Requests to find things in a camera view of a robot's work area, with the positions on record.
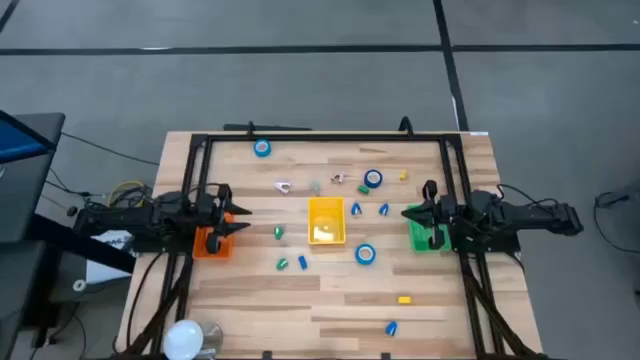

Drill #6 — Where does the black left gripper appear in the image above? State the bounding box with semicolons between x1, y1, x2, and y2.
198;183;253;255

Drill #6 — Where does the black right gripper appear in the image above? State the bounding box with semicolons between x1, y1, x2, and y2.
401;179;459;251

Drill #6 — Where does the green plastic basket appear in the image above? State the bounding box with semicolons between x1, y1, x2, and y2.
407;203;453;254

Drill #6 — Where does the orange plastic basket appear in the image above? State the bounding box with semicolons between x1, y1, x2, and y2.
192;212;236;261

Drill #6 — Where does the yellow plastic basket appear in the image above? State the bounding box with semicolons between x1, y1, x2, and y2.
307;196;347;246

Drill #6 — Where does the metal lamp base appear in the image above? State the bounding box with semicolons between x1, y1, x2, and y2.
199;322;225;360

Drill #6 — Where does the white lamp globe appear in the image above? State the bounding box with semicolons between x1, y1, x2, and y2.
162;319;205;360

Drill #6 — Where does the white paper sheet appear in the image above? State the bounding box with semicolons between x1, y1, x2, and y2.
85;229;139;285

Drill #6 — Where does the black desk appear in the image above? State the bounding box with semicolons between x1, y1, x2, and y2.
0;112;137;360

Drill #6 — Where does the black computer monitor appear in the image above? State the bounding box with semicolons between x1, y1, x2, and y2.
0;109;57;164

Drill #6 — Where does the black aluminium table frame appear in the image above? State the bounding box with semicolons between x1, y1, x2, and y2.
112;130;551;360

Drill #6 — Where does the yellow cable coil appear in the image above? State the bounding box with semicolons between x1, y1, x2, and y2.
107;179;151;209

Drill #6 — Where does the black floor cable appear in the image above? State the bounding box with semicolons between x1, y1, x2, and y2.
59;131;160;166
593;189;640;255

